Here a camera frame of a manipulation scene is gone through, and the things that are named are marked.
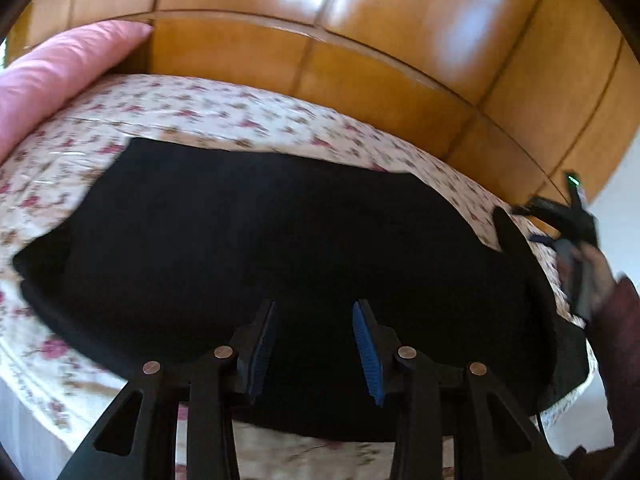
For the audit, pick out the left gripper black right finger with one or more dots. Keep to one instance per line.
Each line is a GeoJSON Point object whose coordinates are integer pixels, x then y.
{"type": "Point", "coordinates": [493, 437]}

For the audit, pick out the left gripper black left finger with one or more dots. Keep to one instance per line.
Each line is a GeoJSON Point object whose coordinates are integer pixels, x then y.
{"type": "Point", "coordinates": [136, 436]}

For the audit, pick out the black pants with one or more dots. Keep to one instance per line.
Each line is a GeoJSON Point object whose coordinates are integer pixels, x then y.
{"type": "Point", "coordinates": [174, 248]}

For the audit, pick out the maroon sleeve right forearm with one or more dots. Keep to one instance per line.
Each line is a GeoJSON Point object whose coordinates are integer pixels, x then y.
{"type": "Point", "coordinates": [613, 333]}

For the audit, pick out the right hand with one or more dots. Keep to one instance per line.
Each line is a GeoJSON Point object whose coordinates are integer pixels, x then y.
{"type": "Point", "coordinates": [586, 278]}

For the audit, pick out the floral bed quilt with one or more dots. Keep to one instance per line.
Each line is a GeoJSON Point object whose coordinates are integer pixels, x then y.
{"type": "Point", "coordinates": [49, 174]}

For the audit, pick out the wooden wardrobe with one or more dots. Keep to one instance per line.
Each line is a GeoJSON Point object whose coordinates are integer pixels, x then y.
{"type": "Point", "coordinates": [510, 92]}

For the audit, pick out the pink pillow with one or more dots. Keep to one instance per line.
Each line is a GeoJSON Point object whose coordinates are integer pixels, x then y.
{"type": "Point", "coordinates": [39, 83]}

